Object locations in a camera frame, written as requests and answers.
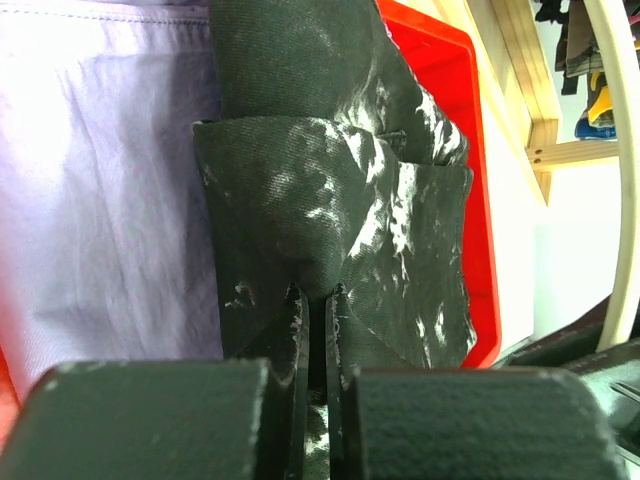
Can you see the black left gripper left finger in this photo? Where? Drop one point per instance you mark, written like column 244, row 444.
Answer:
column 242, row 418

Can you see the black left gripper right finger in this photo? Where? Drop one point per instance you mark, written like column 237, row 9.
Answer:
column 390, row 421

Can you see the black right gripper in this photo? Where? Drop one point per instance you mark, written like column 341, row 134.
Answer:
column 612, row 375

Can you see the cream hanger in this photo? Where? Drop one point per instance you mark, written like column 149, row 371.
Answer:
column 613, row 36

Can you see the purple trousers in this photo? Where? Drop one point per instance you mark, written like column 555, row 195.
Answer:
column 105, row 246

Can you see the black floral garment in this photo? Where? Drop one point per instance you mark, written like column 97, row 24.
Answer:
column 331, row 166

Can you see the blue patterned garment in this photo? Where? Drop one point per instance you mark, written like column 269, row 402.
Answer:
column 585, row 131

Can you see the camouflage garment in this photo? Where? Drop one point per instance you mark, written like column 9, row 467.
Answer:
column 577, row 57

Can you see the wooden clothes rack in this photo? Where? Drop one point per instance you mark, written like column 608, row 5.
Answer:
column 517, row 87

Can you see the red plastic tray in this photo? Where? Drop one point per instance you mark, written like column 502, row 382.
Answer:
column 171, row 171

